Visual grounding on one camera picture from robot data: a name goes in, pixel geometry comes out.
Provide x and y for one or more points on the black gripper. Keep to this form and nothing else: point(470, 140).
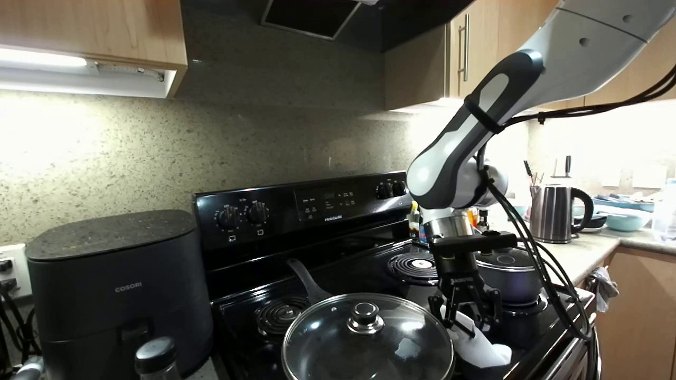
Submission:
point(463, 276)

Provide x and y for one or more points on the white paper napkin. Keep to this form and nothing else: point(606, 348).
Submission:
point(481, 348)

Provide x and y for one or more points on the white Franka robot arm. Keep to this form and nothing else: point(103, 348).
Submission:
point(562, 56)

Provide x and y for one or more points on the black electric stove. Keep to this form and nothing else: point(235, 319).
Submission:
point(318, 204)

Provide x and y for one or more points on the dark saucepan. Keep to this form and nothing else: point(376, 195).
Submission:
point(514, 286)

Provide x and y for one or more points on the glass saucepan lid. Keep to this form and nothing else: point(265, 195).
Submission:
point(509, 259)

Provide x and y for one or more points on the glass frying pan lid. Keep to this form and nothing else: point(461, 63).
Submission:
point(365, 344)

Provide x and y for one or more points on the steel electric kettle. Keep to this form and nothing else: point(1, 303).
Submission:
point(551, 213)

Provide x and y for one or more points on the hanging dish towel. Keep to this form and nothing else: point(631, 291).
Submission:
point(602, 288)

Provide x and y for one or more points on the kitchen utensils bunch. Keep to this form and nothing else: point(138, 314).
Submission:
point(535, 173)

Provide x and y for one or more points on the black frying pan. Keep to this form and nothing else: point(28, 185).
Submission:
point(305, 278)

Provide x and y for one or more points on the wooden base cabinet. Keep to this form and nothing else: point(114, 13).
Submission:
point(640, 317)

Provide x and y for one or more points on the light blue bowl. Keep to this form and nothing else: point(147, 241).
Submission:
point(626, 222)

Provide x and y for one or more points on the steel range hood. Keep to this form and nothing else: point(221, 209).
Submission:
point(309, 18)

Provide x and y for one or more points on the black air fryer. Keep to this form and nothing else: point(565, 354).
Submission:
point(113, 297)

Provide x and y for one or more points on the under cabinet light strip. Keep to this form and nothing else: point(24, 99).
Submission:
point(84, 74)

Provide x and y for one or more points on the white wall outlet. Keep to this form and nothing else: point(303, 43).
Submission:
point(14, 270)

